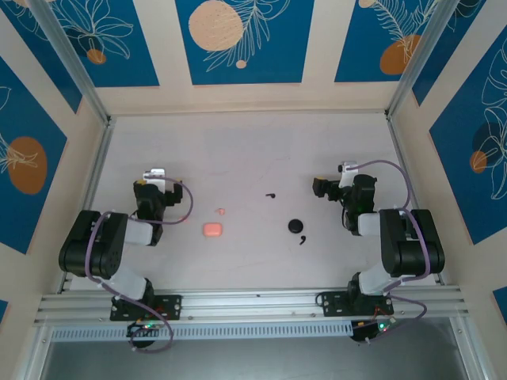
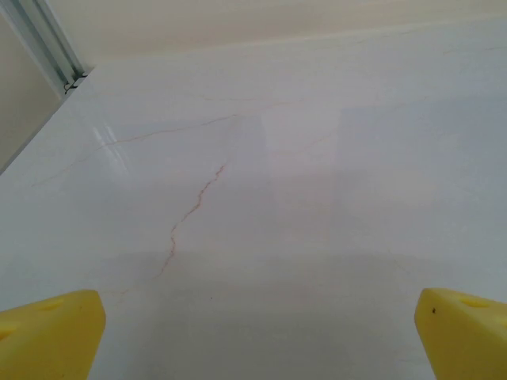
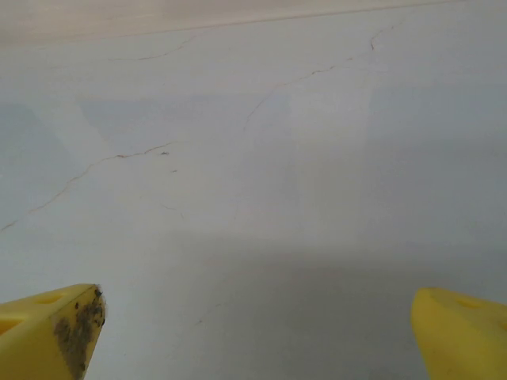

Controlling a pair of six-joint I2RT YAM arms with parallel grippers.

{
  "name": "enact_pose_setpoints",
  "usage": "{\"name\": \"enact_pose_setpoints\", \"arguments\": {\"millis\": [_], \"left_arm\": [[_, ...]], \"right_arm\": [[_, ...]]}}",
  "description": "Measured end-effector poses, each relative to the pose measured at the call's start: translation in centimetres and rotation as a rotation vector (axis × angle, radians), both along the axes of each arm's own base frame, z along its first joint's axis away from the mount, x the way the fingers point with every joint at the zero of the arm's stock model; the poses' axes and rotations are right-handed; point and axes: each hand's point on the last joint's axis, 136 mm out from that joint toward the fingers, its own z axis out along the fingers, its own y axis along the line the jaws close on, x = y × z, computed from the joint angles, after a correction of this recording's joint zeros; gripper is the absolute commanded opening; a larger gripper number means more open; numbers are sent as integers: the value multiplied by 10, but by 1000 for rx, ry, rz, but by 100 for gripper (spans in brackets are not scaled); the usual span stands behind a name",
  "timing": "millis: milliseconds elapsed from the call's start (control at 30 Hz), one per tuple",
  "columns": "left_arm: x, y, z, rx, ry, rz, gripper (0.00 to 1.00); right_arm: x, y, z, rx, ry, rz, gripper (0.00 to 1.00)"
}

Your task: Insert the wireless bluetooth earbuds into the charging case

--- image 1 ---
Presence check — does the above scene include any white slotted cable duct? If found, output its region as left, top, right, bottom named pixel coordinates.
left=49, top=321, right=354, bottom=342

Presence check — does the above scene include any aluminium mounting rail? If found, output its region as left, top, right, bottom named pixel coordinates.
left=33, top=285, right=471, bottom=326

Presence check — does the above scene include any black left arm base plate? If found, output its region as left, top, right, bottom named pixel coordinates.
left=109, top=294, right=184, bottom=322

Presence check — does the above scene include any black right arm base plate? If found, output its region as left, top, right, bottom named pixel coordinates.
left=318, top=291, right=395, bottom=317

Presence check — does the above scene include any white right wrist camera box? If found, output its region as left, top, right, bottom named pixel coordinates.
left=337, top=160, right=360, bottom=187

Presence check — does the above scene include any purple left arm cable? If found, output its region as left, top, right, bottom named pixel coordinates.
left=86, top=177, right=194, bottom=354

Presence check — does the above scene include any aluminium right frame post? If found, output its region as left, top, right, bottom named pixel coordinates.
left=386, top=0, right=467, bottom=120

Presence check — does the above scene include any aluminium left side rail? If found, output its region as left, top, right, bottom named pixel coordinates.
left=57, top=116, right=116, bottom=295

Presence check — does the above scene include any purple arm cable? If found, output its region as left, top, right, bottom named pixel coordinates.
left=86, top=177, right=194, bottom=354
left=348, top=159, right=433, bottom=345

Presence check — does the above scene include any aluminium frame post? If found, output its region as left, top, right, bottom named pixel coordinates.
left=27, top=0, right=112, bottom=124
left=386, top=0, right=467, bottom=120

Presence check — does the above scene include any left controller board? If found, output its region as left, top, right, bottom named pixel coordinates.
left=125, top=321, right=164, bottom=338

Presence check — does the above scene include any right controller board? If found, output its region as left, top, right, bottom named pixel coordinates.
left=350, top=318, right=397, bottom=344

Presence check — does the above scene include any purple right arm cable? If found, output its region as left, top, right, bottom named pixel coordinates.
left=348, top=159, right=433, bottom=345

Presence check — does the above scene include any aluminium right side rail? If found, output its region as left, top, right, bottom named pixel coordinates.
left=386, top=112, right=448, bottom=287

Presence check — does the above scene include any controller board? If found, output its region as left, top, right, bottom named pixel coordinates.
left=350, top=318, right=397, bottom=344
left=125, top=321, right=164, bottom=338

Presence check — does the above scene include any aluminium left frame post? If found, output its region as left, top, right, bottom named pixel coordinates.
left=27, top=0, right=112, bottom=124

